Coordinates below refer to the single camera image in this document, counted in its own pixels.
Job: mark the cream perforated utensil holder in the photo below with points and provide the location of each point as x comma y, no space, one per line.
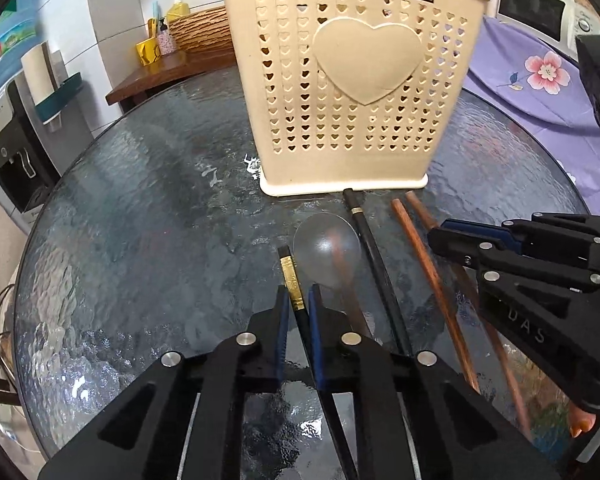
300,125

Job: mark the teal wall holder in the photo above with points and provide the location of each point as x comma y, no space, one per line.
60,97

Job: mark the white paper cup stack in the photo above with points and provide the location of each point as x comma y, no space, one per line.
40,72

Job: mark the blue water jug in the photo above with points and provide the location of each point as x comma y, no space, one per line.
5,40

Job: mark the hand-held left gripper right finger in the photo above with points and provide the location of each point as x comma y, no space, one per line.
317,340

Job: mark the clear plastic spoon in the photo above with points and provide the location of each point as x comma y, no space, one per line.
315,245

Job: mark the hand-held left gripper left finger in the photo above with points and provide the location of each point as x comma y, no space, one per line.
282,340

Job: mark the yellow soap dispenser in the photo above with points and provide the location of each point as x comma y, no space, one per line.
177,10

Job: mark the purple floral cloth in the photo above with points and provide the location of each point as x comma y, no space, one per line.
530,105

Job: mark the black chopstick gold patterned band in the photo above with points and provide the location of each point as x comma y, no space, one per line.
289,270

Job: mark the floral pump bottle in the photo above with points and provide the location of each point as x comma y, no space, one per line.
166,40

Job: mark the white microwave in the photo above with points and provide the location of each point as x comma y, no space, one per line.
530,5

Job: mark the wicker basket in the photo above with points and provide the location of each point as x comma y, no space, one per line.
202,30

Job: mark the wooden side table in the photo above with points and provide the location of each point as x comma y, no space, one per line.
155,77

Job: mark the water dispenser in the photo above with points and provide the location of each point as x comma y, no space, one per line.
10,160

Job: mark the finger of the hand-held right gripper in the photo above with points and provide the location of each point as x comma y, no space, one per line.
455,245
467,229

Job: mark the person's right hand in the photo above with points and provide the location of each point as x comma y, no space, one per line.
580,422

